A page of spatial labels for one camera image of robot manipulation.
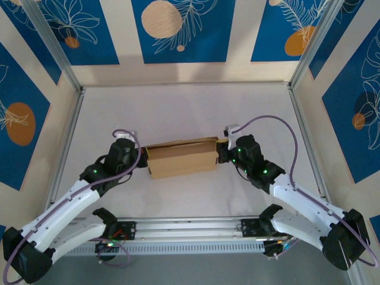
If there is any black controller board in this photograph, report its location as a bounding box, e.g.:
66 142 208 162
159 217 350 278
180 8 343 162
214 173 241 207
94 239 121 262
262 239 290 259

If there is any blue poster with orange circle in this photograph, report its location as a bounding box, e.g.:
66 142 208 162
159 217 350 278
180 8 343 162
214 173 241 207
251 0 331 62
322 17 380 184
0 41 51 191

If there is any black right controller board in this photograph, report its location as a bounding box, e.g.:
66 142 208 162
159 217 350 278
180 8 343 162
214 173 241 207
262 239 290 259

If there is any black left controller board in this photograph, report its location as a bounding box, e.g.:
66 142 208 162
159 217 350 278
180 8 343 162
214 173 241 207
94 239 121 262

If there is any brown cardboard box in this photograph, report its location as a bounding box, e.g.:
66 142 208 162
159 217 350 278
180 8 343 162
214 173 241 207
144 136 220 180

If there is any grey slotted cable duct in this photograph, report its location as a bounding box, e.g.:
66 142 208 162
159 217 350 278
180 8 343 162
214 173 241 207
37 240 267 257

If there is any aluminium corner post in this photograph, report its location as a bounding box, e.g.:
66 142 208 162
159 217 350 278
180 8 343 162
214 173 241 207
21 0 84 95
288 0 347 90

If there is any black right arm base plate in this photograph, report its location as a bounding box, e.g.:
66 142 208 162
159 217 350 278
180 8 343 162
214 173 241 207
240 218 295 238

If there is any aluminium mounting rail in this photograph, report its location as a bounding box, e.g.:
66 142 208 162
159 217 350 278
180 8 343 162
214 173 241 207
25 215 353 247

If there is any blue poster with beige circle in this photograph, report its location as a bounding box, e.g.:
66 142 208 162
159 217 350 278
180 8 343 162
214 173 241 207
131 0 237 64

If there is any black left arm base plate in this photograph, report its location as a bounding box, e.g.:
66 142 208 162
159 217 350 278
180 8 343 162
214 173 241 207
108 221 137 241

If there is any blue flower wall poster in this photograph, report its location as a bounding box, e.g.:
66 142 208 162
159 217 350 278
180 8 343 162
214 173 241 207
0 0 62 86
308 0 366 80
35 0 120 67

